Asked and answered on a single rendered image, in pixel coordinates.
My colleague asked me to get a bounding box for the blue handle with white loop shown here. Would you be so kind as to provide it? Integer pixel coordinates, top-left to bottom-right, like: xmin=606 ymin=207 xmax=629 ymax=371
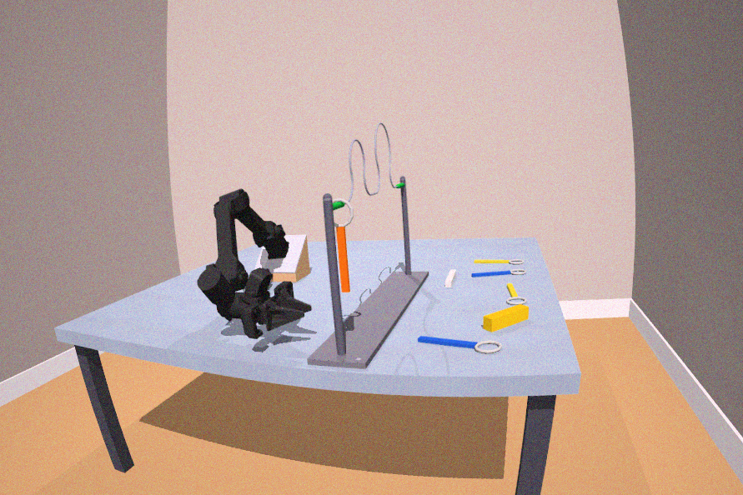
xmin=418 ymin=336 xmax=502 ymax=353
xmin=472 ymin=269 xmax=526 ymax=278

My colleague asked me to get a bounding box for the grey wire loop frame on two posts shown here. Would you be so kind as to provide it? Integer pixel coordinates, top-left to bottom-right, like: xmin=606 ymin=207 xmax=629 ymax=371
xmin=307 ymin=123 xmax=429 ymax=369

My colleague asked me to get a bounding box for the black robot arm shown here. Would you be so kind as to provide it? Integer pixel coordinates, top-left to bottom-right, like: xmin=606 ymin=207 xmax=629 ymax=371
xmin=197 ymin=188 xmax=289 ymax=321

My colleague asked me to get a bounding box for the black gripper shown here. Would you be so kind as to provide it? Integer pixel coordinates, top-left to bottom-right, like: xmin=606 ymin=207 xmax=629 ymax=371
xmin=234 ymin=281 xmax=312 ymax=339

